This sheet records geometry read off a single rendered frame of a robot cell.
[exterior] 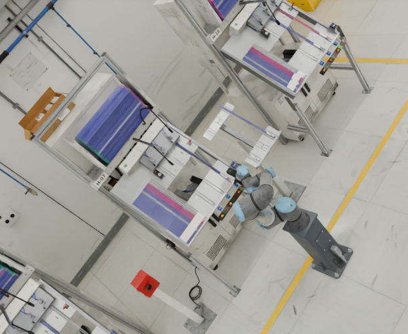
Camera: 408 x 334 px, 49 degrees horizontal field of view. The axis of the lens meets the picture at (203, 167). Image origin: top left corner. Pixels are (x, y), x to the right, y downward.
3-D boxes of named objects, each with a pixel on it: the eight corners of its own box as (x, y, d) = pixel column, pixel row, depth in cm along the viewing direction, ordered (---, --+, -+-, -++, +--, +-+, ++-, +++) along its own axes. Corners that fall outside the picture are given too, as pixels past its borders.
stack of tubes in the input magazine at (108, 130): (151, 110, 328) (127, 85, 312) (108, 164, 316) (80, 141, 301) (142, 108, 337) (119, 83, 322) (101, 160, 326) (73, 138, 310)
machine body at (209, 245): (259, 210, 399) (222, 170, 363) (215, 275, 383) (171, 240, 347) (215, 191, 449) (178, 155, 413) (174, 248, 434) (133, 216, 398)
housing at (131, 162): (168, 128, 348) (166, 121, 334) (129, 177, 337) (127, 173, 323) (160, 122, 349) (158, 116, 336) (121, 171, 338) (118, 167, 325)
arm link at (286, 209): (303, 215, 283) (294, 204, 275) (285, 225, 287) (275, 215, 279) (298, 202, 292) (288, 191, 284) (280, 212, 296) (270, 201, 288)
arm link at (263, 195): (268, 186, 241) (269, 162, 287) (251, 196, 244) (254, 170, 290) (279, 203, 243) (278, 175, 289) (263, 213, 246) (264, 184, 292)
